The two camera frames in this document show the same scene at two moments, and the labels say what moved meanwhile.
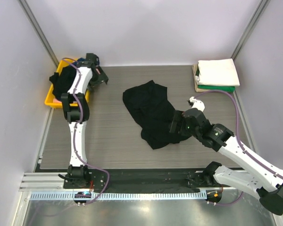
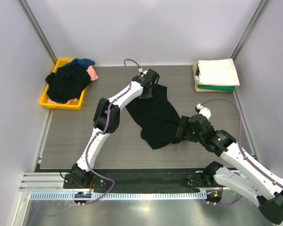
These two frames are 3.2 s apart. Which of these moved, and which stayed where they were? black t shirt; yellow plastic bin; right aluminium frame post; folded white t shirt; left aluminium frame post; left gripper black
Moved: yellow plastic bin; left gripper black
Stayed: left aluminium frame post; right aluminium frame post; folded white t shirt; black t shirt
